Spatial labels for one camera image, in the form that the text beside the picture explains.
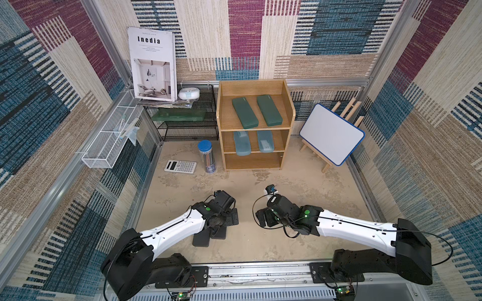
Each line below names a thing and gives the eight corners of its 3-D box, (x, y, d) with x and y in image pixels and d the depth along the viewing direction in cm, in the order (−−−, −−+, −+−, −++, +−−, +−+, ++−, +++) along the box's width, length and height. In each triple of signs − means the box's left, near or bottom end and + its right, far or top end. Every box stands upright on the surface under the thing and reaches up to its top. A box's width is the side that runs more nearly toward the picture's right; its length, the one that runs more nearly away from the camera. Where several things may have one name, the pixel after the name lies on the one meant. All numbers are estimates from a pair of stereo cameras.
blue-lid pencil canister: (204, 173, 106) (197, 150, 91) (205, 163, 111) (199, 139, 95) (215, 173, 106) (210, 150, 91) (217, 163, 111) (212, 139, 95)
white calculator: (164, 171, 109) (163, 169, 107) (169, 162, 113) (167, 159, 111) (195, 173, 107) (194, 171, 106) (198, 164, 112) (197, 161, 110)
